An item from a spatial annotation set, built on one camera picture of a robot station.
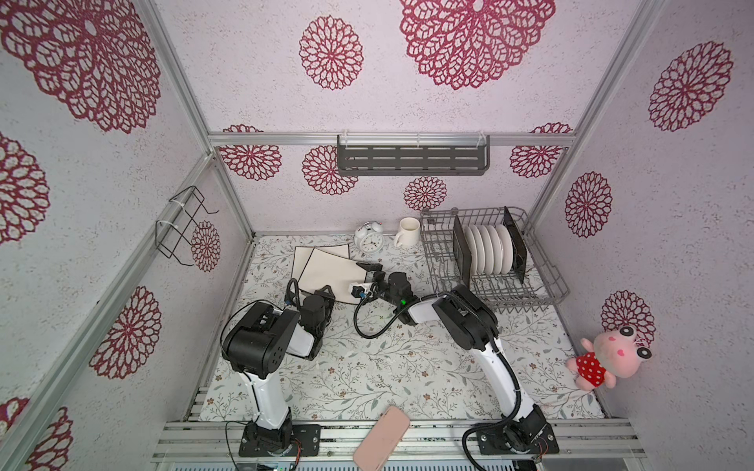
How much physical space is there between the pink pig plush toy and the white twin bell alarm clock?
0.72 meters

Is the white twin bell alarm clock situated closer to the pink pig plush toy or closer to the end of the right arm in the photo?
the end of the right arm

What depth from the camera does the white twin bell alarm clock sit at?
1.08 metres

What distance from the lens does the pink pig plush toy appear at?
0.73 meters
